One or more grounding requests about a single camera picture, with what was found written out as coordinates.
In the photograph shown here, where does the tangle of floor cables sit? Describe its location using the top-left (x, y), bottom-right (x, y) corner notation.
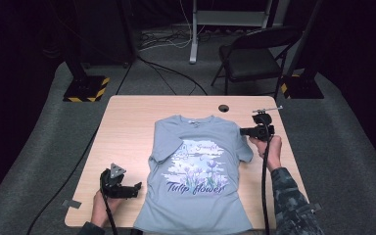
top-left (138, 27), bottom-right (219, 53)

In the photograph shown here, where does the right hand-held gripper black cable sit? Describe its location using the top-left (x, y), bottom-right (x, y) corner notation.
top-left (259, 114), bottom-right (274, 235)

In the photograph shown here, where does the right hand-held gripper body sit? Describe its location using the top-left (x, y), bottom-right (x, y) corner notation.
top-left (252, 105), bottom-right (284, 143)

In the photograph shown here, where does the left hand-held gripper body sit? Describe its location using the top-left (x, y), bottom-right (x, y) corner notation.
top-left (99, 163), bottom-right (135, 200)

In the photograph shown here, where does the white metal stand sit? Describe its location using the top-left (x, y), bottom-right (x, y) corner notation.
top-left (189, 0), bottom-right (274, 65)

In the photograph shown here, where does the hand-held gripper black cable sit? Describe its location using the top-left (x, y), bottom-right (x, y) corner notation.
top-left (99, 170), bottom-right (120, 235)
top-left (259, 114), bottom-right (274, 235)

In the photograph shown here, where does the light blue printed T-shirt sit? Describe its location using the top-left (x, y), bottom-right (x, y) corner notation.
top-left (132, 114), bottom-right (256, 235)

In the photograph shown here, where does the person's right hand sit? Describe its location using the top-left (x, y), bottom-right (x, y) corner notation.
top-left (248, 134), bottom-right (283, 173)

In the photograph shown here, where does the black yellow striped stand base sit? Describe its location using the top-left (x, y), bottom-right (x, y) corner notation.
top-left (280, 65), bottom-right (325, 100)
top-left (62, 58), bottom-right (111, 104)

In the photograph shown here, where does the person's left hand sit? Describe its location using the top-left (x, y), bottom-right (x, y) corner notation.
top-left (90, 190), bottom-right (124, 229)

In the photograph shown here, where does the black folding chair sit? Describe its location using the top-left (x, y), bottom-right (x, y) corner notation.
top-left (210, 24), bottom-right (304, 101)

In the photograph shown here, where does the left hand-held gripper black cable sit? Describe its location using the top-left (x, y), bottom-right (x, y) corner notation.
top-left (99, 170), bottom-right (120, 235)

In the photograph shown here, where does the black equipment cabinet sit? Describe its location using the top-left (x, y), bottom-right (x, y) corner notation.
top-left (73, 0), bottom-right (135, 66)

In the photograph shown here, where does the black curved floor cable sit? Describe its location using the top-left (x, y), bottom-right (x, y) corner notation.
top-left (136, 54), bottom-right (209, 97)

